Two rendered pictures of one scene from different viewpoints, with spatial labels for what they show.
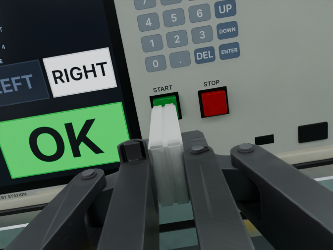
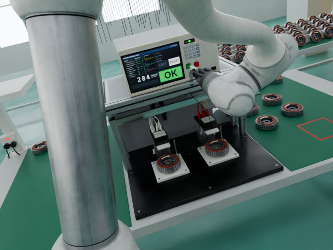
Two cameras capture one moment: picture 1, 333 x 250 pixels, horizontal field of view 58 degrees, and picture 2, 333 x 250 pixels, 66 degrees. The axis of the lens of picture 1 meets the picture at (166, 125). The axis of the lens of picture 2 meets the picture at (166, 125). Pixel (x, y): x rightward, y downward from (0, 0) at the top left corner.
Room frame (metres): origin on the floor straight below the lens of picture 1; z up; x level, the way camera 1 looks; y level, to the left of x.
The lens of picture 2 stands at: (-0.84, 0.34, 1.51)
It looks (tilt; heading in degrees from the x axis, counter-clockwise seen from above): 28 degrees down; 350
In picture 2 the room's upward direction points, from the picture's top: 13 degrees counter-clockwise
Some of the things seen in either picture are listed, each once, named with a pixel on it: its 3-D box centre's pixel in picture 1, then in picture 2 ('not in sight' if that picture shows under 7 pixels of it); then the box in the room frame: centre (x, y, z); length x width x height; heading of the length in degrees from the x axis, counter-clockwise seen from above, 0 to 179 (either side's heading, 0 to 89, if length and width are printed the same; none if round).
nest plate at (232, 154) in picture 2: not in sight; (217, 152); (0.10, -0.03, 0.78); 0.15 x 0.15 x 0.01; 88
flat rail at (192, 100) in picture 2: not in sight; (178, 104); (0.20, 0.08, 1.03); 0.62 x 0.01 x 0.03; 88
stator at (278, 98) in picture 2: not in sight; (271, 99); (0.43, -0.57, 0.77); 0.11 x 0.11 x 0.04
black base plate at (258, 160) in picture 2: not in sight; (193, 160); (0.12, 0.09, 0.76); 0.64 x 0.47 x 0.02; 88
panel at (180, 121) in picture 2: not in sight; (174, 112); (0.36, 0.08, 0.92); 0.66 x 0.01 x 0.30; 88
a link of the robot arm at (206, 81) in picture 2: not in sight; (216, 86); (-0.08, 0.01, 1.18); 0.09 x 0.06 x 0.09; 88
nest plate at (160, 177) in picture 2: not in sight; (169, 167); (0.11, 0.21, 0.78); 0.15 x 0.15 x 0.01; 88
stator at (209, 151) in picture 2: not in sight; (216, 148); (0.10, -0.03, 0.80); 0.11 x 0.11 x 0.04
